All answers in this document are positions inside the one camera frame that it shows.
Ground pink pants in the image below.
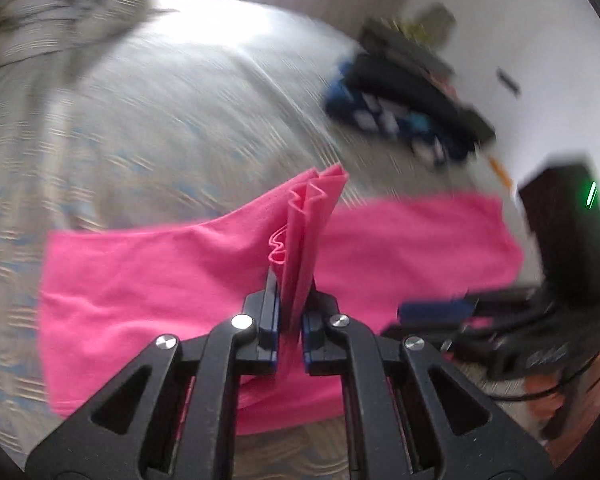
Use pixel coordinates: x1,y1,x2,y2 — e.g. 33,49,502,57
38,165,524,434

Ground navy white patterned clothing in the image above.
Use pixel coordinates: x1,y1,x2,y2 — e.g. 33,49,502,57
323,61,475,170

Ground black folded clothing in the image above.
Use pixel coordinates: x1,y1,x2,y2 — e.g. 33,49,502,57
344,53,495,148

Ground green decor on shelf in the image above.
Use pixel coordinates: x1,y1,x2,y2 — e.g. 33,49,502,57
388,2,457,49

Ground blue beige patterned bedspread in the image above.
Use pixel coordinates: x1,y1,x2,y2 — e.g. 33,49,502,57
0,0,509,465

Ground grey patterned duvet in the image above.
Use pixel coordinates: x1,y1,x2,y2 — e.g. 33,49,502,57
0,0,157,86

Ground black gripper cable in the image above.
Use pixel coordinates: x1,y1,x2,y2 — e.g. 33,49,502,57
484,353,600,403

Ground wall socket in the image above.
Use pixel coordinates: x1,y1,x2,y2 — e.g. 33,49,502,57
496,68,521,98

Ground dark wall shelf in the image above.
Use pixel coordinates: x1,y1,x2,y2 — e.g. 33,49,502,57
358,18,455,80

